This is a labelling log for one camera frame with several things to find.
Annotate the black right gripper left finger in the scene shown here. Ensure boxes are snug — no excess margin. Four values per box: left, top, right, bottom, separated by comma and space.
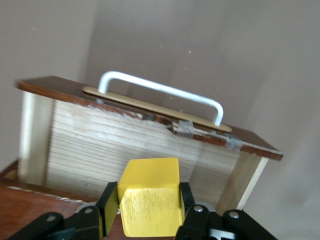
74, 181, 121, 240

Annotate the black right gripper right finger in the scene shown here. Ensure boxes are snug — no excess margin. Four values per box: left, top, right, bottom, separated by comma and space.
176, 182, 216, 240

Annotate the yellow wooden block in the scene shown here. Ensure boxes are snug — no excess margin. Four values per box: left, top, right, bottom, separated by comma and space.
116, 157, 186, 238

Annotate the light wood drawer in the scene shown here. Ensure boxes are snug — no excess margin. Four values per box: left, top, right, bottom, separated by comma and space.
16, 76, 285, 211

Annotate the white metal drawer handle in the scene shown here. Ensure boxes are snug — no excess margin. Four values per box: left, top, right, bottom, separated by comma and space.
97, 71, 225, 127

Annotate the dark brown wooden cabinet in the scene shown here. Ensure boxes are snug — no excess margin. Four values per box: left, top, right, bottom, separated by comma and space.
0, 159, 101, 240

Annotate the grey tape piece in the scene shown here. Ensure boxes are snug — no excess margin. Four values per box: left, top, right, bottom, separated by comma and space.
225, 134, 243, 151
178, 119, 195, 139

